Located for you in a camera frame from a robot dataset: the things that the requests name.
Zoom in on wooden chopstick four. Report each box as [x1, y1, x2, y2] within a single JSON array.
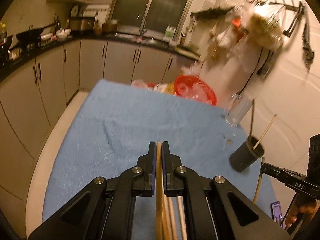
[[177, 197, 187, 240]]

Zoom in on wooden chopstick nine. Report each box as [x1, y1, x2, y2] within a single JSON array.
[[253, 157, 265, 204]]

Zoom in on wooden chopstick two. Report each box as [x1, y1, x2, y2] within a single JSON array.
[[162, 195, 172, 240]]

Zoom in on wooden chopstick eight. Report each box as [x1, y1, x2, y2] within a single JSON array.
[[253, 114, 277, 150]]

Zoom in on wooden chopstick three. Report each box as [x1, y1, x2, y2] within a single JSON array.
[[168, 197, 178, 240]]

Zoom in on kitchen faucet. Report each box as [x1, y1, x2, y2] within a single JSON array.
[[136, 15, 147, 38]]

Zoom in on kitchen window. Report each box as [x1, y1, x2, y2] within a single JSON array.
[[108, 0, 193, 37]]

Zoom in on person's right hand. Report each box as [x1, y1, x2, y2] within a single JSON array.
[[285, 200, 319, 228]]

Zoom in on black utensil holder cup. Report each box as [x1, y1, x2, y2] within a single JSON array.
[[229, 136, 265, 172]]

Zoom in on blue towel table cover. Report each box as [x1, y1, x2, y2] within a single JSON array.
[[43, 81, 260, 219]]

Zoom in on clear glass mug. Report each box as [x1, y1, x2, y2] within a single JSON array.
[[222, 93, 253, 127]]

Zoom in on red plastic basket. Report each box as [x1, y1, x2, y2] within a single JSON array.
[[174, 75, 217, 106]]

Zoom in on hanging black tongs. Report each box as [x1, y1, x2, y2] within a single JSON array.
[[283, 1, 315, 70]]

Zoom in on hanging bag with bread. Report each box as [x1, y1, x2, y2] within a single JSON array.
[[241, 1, 286, 51]]

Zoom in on brown cooking pot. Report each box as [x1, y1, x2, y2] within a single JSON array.
[[102, 19, 118, 34]]

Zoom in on green detergent jug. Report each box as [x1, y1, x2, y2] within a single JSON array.
[[163, 25, 176, 41]]

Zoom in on steel rice cooker box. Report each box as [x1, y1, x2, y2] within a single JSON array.
[[69, 17, 95, 31]]

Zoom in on black wok pan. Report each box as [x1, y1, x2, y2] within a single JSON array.
[[16, 23, 56, 44]]

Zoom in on black power cable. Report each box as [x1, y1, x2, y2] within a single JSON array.
[[237, 47, 275, 94]]

